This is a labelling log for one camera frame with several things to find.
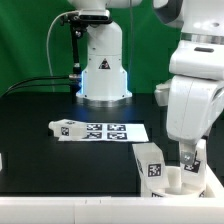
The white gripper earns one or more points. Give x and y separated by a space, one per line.
194 96

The white round stool seat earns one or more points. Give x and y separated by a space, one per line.
177 189

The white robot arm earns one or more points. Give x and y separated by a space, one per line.
104 81

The white L-shaped fence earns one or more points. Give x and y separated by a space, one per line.
117 210

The white marker sheet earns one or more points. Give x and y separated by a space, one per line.
116 132

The black camera stand pole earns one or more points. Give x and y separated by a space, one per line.
76 86

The black camera on stand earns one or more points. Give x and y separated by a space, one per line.
85 16

